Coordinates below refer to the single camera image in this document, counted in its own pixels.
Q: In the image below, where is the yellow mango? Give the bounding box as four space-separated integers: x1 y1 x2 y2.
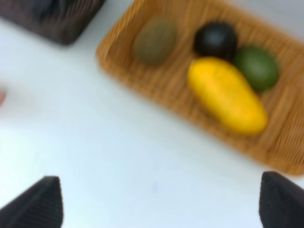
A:
187 57 268 135

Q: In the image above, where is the brown kiwi fruit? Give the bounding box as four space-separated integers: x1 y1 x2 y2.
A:
133 17 178 65

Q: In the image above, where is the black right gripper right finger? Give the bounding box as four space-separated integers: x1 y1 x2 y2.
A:
259 171 304 228

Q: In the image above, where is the pink bottle white cap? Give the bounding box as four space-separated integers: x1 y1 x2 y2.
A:
0 91 6 106

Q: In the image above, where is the dark brown wicker basket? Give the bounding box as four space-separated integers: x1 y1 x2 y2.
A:
0 0 104 45

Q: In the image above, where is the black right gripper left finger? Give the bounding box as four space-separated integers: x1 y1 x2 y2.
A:
0 176 63 228

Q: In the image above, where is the orange wicker basket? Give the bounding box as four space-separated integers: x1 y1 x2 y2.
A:
96 0 304 175

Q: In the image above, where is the dark green mangosteen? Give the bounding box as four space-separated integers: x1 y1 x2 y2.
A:
193 21 238 61

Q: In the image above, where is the green lime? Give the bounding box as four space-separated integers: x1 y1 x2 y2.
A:
233 45 280 92

